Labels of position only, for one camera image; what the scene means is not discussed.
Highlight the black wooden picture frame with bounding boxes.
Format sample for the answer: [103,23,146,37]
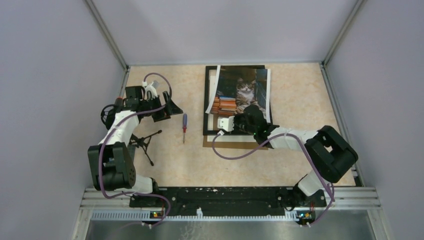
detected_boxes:
[202,64,274,137]

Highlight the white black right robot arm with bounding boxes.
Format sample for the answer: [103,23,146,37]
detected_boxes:
[233,105,359,206]

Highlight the blue red handled screwdriver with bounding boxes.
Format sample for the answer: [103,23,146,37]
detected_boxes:
[182,113,188,144]

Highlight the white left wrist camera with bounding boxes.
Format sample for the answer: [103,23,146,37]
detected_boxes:
[142,80,159,101]

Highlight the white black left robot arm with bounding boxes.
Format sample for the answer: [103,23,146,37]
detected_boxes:
[87,85,183,207]

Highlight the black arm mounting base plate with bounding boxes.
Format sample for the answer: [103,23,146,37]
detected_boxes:
[129,186,327,217]

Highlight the aluminium front frame rail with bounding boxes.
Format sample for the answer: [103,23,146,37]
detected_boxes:
[80,186,381,222]

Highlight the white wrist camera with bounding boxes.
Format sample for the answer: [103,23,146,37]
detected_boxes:
[217,116,235,136]
[142,80,159,101]

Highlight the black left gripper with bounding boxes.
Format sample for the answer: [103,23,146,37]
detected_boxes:
[139,90,182,122]

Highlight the brown fibreboard backing board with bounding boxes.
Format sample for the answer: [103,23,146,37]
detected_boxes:
[202,135,259,150]

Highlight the black microphone on stand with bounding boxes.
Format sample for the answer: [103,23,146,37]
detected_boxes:
[100,96,163,167]

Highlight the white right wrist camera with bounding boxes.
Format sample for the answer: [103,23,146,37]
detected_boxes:
[217,116,235,136]

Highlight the photo with white mat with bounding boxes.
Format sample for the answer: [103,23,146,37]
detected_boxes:
[204,64,272,124]

